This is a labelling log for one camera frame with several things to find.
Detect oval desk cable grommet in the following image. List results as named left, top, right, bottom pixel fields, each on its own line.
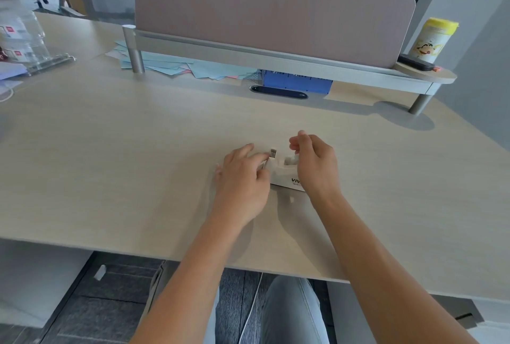
left=249, top=85, right=310, bottom=100

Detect white paper sheet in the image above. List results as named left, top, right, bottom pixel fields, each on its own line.
left=0, top=61, right=29, bottom=81

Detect blue plastic basket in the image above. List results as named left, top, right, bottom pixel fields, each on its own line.
left=261, top=69, right=334, bottom=97

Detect person's left forearm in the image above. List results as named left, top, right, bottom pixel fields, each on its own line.
left=129, top=202, right=275, bottom=344

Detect clear acrylic stand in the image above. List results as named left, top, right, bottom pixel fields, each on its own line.
left=0, top=8, right=77, bottom=76

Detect person's right hand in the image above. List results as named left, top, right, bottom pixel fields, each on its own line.
left=289, top=130, right=343, bottom=207

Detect white box with red label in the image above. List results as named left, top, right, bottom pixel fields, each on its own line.
left=0, top=25, right=24, bottom=40
left=0, top=47, right=37, bottom=63

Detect person's right forearm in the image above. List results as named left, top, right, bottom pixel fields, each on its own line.
left=309, top=191, right=481, bottom=344

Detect person's left hand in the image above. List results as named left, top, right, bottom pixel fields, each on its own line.
left=215, top=143, right=276, bottom=229

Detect white hanging cable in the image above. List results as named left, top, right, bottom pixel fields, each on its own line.
left=238, top=272, right=264, bottom=344

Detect black device with orange tip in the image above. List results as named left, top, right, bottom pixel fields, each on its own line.
left=397, top=53, right=441, bottom=73

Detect white tape dispenser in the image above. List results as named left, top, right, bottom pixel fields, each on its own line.
left=265, top=148, right=308, bottom=194

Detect person's grey jeans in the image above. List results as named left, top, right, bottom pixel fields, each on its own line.
left=143, top=260, right=322, bottom=344

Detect pile of light blue papers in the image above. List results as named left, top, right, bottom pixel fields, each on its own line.
left=105, top=39, right=264, bottom=81

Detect thin white cable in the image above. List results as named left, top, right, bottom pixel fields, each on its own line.
left=0, top=80, right=25, bottom=104

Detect grey desk shelf riser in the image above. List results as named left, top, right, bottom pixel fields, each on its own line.
left=121, top=25, right=458, bottom=115

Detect white desk pedestal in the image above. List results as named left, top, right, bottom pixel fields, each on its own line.
left=0, top=238, right=95, bottom=329

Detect yellow lid wipes canister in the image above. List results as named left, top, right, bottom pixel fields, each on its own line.
left=408, top=17, right=459, bottom=65

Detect pinkish grey desk divider panel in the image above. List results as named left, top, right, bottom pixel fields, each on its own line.
left=134, top=0, right=417, bottom=70

